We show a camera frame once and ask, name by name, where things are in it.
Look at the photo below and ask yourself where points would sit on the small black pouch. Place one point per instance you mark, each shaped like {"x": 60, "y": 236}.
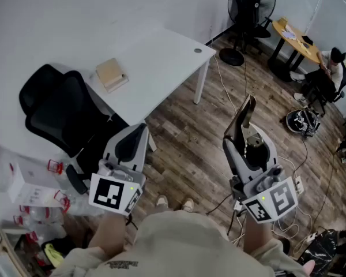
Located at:
{"x": 307, "y": 39}

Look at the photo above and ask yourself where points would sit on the white power strip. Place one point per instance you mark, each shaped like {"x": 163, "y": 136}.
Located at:
{"x": 299, "y": 185}

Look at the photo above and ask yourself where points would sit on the person's left forearm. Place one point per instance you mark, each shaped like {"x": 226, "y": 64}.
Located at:
{"x": 108, "y": 232}

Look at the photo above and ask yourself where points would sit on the person's left shoe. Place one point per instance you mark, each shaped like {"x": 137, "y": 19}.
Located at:
{"x": 162, "y": 202}

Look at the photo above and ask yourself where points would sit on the round wooden table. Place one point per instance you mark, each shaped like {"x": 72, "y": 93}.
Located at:
{"x": 298, "y": 40}

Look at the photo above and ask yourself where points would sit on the white desk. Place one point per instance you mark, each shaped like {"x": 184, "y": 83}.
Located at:
{"x": 150, "y": 59}

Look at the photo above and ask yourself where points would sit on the clear containers with red latches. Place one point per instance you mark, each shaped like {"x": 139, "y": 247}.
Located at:
{"x": 43, "y": 221}

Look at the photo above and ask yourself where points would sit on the person's right forearm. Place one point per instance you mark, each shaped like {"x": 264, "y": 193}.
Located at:
{"x": 256, "y": 235}

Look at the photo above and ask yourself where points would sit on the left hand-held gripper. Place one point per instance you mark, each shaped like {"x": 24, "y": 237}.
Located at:
{"x": 119, "y": 166}

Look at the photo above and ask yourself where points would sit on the person's right shoe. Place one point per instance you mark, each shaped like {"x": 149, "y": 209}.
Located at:
{"x": 188, "y": 205}

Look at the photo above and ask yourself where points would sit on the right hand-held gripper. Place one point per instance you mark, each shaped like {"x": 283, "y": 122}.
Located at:
{"x": 262, "y": 180}

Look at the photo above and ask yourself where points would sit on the person's beige shirt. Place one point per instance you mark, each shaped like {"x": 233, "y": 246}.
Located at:
{"x": 176, "y": 241}

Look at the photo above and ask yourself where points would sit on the black mesh office chair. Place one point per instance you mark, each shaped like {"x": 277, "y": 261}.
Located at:
{"x": 63, "y": 111}

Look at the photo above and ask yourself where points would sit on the white cardboard box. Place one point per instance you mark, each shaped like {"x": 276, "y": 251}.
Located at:
{"x": 31, "y": 180}

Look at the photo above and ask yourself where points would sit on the black standing fan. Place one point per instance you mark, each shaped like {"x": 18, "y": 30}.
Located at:
{"x": 232, "y": 56}

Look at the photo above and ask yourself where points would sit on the black marbled bag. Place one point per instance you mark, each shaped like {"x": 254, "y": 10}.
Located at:
{"x": 320, "y": 250}

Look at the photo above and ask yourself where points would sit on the beige tissue box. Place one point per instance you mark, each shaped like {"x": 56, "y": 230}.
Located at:
{"x": 283, "y": 21}

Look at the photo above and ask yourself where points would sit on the yellow-green cloth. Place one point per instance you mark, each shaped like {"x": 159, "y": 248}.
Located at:
{"x": 53, "y": 254}

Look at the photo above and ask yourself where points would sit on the person's shoe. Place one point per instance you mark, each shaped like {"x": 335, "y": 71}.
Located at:
{"x": 188, "y": 205}
{"x": 162, "y": 202}

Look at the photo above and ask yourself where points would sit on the white papers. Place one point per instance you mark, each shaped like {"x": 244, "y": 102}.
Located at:
{"x": 289, "y": 34}

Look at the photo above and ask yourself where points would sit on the black high-back office chair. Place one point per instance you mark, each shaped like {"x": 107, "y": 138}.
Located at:
{"x": 262, "y": 33}

